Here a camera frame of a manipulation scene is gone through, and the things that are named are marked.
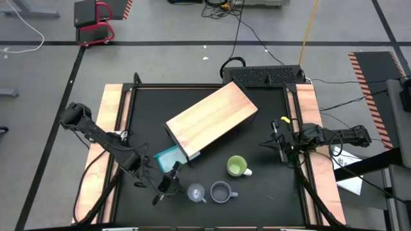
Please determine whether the yellow cable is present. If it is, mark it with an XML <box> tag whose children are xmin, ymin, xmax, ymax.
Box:
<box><xmin>298</xmin><ymin>0</ymin><xmax>320</xmax><ymax>67</ymax></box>

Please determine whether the grey ceramic mug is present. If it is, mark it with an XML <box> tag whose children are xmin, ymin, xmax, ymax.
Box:
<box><xmin>210</xmin><ymin>181</ymin><xmax>239</xmax><ymax>204</ymax></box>

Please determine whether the large black hazard-striped board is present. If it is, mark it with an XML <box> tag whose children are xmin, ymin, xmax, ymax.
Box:
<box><xmin>348</xmin><ymin>51</ymin><xmax>408</xmax><ymax>151</ymax></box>

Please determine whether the black power cable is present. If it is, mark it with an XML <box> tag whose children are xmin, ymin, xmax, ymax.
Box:
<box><xmin>219</xmin><ymin>0</ymin><xmax>247</xmax><ymax>80</ymax></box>

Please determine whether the small black hazard-striped board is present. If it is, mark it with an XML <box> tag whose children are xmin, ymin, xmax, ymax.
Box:
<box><xmin>108</xmin><ymin>0</ymin><xmax>134</xmax><ymax>21</ymax></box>

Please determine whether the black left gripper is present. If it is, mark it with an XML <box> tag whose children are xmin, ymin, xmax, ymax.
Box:
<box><xmin>151</xmin><ymin>161</ymin><xmax>185</xmax><ymax>207</ymax></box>

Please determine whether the clear glass mug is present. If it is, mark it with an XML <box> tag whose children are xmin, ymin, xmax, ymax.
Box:
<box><xmin>187</xmin><ymin>183</ymin><xmax>207</xmax><ymax>204</ymax></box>

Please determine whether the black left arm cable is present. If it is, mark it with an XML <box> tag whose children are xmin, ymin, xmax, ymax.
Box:
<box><xmin>72</xmin><ymin>148</ymin><xmax>109</xmax><ymax>223</ymax></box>

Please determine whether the white cloth with teal edge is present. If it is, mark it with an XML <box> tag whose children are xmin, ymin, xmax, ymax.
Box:
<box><xmin>153</xmin><ymin>144</ymin><xmax>202</xmax><ymax>174</ymax></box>

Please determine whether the grey metal table leg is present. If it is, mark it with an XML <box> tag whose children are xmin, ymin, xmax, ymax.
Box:
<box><xmin>0</xmin><ymin>0</ymin><xmax>61</xmax><ymax>19</ymax></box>

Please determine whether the white printed paper sheet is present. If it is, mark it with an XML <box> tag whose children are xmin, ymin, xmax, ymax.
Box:
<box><xmin>329</xmin><ymin>146</ymin><xmax>364</xmax><ymax>196</ymax></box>

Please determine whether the wooden shelf with black legs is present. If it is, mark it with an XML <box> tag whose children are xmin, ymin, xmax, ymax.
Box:
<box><xmin>164</xmin><ymin>81</ymin><xmax>259</xmax><ymax>166</ymax></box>

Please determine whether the green mug with white handle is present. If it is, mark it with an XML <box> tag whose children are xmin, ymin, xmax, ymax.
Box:
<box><xmin>226</xmin><ymin>155</ymin><xmax>253</xmax><ymax>178</ymax></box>

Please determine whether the black table frame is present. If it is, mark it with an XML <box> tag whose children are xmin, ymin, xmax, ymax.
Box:
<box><xmin>96</xmin><ymin>72</ymin><xmax>346</xmax><ymax>231</ymax></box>

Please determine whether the tangled black cable bundle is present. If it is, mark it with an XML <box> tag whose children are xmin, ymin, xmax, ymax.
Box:
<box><xmin>200</xmin><ymin>0</ymin><xmax>245</xmax><ymax>19</ymax></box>

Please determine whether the red and black cart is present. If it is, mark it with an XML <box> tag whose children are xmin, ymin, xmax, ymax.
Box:
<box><xmin>73</xmin><ymin>0</ymin><xmax>116</xmax><ymax>47</ymax></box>

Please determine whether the wooden table side board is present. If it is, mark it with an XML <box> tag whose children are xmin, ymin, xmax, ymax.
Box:
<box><xmin>286</xmin><ymin>83</ymin><xmax>347</xmax><ymax>226</ymax></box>
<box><xmin>71</xmin><ymin>83</ymin><xmax>133</xmax><ymax>225</ymax></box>

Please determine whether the white cable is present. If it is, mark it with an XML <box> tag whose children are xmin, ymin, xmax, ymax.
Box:
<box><xmin>0</xmin><ymin>0</ymin><xmax>46</xmax><ymax>54</ymax></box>

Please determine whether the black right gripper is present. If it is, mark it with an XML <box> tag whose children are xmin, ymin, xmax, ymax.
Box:
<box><xmin>259</xmin><ymin>119</ymin><xmax>299</xmax><ymax>163</ymax></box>

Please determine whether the black vented computer case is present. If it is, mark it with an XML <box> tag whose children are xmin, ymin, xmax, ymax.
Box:
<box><xmin>222</xmin><ymin>65</ymin><xmax>306</xmax><ymax>86</ymax></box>

